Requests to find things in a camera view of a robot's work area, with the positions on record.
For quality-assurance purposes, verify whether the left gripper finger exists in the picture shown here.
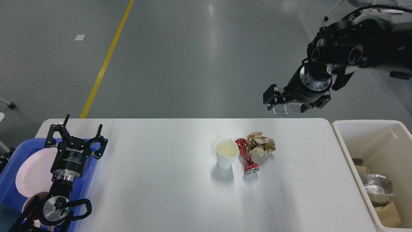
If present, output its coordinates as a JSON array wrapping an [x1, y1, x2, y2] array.
[[77, 123, 108, 160], [44, 113, 78, 152]]

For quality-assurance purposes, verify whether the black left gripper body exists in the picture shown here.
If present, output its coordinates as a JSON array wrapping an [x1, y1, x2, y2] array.
[[51, 143, 92, 181]]

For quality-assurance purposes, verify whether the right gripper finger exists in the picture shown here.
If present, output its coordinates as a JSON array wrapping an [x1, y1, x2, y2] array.
[[262, 84, 295, 111], [300, 91, 331, 114]]

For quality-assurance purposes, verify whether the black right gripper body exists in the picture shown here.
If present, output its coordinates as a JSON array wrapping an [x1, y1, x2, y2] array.
[[283, 64, 332, 104]]

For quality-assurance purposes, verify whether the pink plate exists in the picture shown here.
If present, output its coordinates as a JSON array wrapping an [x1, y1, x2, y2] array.
[[15, 147, 57, 198]]

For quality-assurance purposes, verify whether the brown paper ball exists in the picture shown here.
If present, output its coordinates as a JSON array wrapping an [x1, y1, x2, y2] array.
[[246, 132, 276, 158]]

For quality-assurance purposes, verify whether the white paper cup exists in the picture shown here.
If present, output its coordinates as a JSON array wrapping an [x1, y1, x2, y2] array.
[[214, 138, 240, 170]]

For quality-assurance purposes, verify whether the crushed red can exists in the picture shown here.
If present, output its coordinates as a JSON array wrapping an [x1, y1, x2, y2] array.
[[235, 138, 259, 175]]

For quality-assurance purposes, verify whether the silver foil wrapper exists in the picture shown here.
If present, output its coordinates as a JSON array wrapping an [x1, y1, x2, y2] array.
[[359, 173, 394, 207]]

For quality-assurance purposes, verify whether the brown paper bag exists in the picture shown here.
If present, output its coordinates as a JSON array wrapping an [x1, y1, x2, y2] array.
[[355, 165, 372, 174], [374, 201, 401, 228]]

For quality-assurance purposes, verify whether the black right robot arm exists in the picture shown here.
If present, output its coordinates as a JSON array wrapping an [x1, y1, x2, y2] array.
[[262, 4, 411, 114]]

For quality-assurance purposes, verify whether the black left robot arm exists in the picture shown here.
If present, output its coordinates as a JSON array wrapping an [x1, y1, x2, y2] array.
[[9, 114, 108, 232]]

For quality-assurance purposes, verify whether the left floor outlet plate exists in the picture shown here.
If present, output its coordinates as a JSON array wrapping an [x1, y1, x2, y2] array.
[[273, 105, 288, 116]]

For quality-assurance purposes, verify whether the floor outlet plate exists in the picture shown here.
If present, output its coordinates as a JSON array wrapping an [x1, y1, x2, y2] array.
[[288, 102, 304, 115], [273, 105, 288, 116]]

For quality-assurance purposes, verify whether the right floor outlet plate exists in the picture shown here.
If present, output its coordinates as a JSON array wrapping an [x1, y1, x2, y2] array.
[[288, 102, 304, 115]]

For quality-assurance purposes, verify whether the blue plastic tray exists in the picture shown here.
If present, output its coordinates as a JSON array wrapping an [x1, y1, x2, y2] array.
[[1, 139, 97, 232]]

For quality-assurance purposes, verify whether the white office chair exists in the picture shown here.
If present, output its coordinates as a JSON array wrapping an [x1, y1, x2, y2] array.
[[323, 0, 398, 22]]

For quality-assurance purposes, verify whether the white rail behind chair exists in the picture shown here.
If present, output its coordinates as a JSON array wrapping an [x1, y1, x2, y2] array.
[[363, 8, 405, 15]]

